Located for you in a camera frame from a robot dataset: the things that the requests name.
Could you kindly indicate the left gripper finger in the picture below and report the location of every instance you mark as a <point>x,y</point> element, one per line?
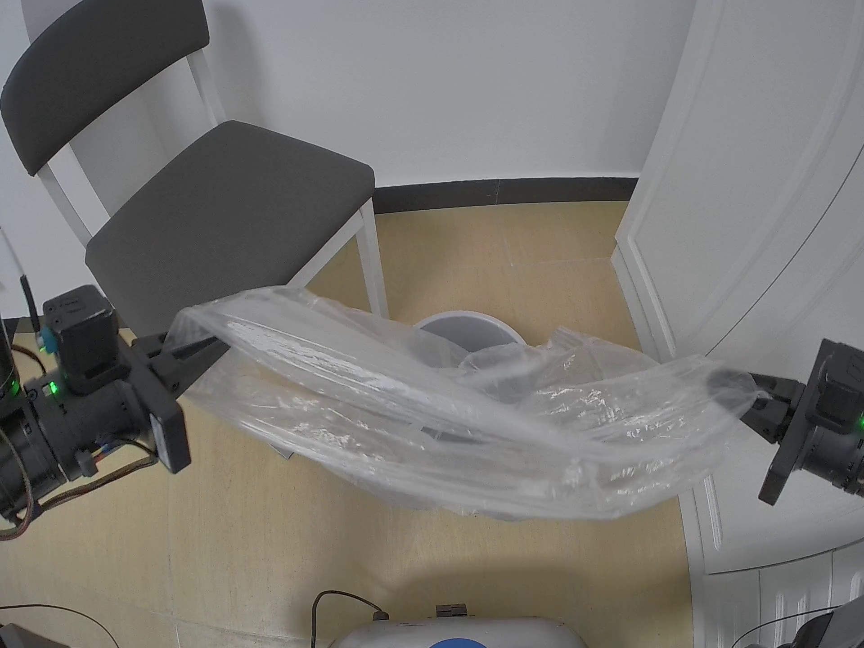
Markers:
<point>162,365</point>

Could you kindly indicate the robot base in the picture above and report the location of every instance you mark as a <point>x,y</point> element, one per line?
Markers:
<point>459,632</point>

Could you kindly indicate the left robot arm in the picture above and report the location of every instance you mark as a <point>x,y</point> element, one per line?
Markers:
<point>20,443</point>

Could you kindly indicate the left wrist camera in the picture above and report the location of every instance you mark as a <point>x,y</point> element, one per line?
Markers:
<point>81,335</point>

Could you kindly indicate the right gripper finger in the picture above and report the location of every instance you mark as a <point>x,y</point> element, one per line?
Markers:
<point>773,422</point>
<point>783,390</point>

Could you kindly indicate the grey and white chair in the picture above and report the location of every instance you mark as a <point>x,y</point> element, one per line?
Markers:
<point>229,213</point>

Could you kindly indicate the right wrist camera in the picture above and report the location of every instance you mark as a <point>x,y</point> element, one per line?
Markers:
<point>844,382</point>

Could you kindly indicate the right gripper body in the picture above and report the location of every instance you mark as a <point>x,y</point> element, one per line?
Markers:
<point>786,456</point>

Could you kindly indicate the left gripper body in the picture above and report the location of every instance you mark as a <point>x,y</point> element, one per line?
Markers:
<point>101,422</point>

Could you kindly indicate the clear plastic bag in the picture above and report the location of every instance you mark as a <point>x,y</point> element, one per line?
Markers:
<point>405,395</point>

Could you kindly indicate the white trash bin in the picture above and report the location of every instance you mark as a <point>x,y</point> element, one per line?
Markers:
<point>466,328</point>

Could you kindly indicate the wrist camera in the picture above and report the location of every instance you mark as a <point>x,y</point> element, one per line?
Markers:
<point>844,382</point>
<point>81,335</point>

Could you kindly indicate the white wardrobe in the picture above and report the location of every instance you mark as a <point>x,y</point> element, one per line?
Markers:
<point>742,159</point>

